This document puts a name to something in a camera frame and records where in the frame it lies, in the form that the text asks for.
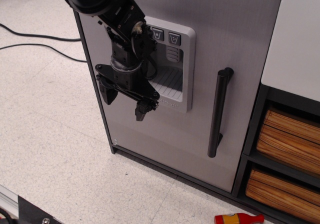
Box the upper wooden crate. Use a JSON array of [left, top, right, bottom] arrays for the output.
[[256, 107, 320, 176]]

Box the black floor cable lower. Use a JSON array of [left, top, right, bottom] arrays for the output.
[[0, 43, 88, 63]]

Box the aluminium frame rail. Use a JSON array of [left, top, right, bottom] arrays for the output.
[[0, 185, 19, 219]]

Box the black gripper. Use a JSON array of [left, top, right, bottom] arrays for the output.
[[95, 64, 160, 122]]

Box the black floor cable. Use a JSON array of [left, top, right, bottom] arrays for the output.
[[0, 23, 82, 42], [0, 43, 88, 63]]

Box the black bar door handle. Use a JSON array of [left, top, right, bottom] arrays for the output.
[[207, 67, 234, 158]]

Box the wooden crate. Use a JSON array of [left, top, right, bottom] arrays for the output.
[[256, 107, 320, 176], [245, 169, 320, 224]]

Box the grey toy fridge door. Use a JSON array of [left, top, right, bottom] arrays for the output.
[[74, 0, 285, 194]]

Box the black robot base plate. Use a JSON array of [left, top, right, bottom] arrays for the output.
[[17, 196, 62, 224]]

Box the dark grey shelf unit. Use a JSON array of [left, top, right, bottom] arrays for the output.
[[231, 84, 320, 224]]

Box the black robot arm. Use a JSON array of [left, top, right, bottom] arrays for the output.
[[65, 0, 160, 122]]

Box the grey ice dispenser panel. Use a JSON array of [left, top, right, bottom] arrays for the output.
[[145, 16, 196, 113]]

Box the lower wooden crate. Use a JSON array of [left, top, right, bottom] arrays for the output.
[[245, 169, 320, 224]]

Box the black floor cable upper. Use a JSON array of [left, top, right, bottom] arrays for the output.
[[0, 23, 82, 42]]

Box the red toy ketchup bottle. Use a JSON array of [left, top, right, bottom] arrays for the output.
[[214, 213, 265, 224]]

